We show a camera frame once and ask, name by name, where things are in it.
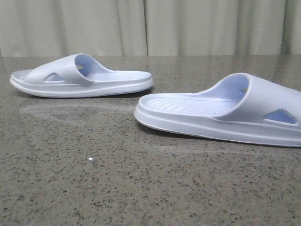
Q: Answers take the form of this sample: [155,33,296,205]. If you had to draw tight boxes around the light blue slipper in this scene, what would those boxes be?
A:
[134,73,301,147]
[10,53,154,98]

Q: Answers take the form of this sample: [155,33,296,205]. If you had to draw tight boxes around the beige background curtain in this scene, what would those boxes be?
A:
[0,0,301,57]

